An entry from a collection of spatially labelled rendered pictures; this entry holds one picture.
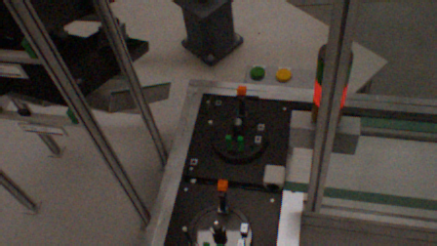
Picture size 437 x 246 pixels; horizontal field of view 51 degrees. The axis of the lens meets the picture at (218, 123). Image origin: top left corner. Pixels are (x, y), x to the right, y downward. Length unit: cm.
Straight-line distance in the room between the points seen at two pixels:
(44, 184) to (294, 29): 88
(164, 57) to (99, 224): 57
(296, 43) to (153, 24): 49
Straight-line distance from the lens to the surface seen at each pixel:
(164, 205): 108
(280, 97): 120
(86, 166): 130
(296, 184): 108
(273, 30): 151
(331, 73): 64
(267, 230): 101
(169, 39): 153
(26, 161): 139
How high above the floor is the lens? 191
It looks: 55 degrees down
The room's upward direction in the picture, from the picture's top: 10 degrees counter-clockwise
